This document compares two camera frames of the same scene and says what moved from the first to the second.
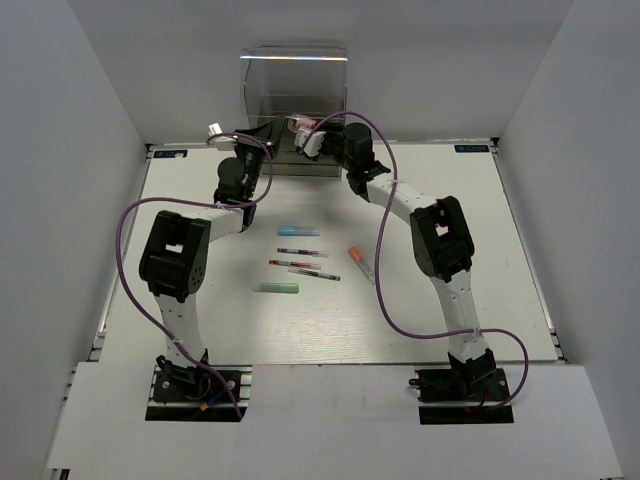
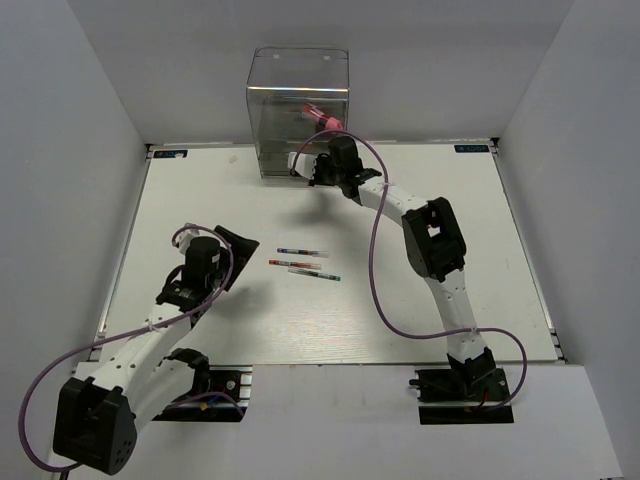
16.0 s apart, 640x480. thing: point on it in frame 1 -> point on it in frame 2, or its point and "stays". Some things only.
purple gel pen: x=304 y=252 stays
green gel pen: x=315 y=273 stays
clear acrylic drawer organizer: x=286 y=79 stays
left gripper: x=270 y=131 -> x=242 y=251
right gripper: x=333 y=129 -> x=318 y=178
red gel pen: x=295 y=264 stays
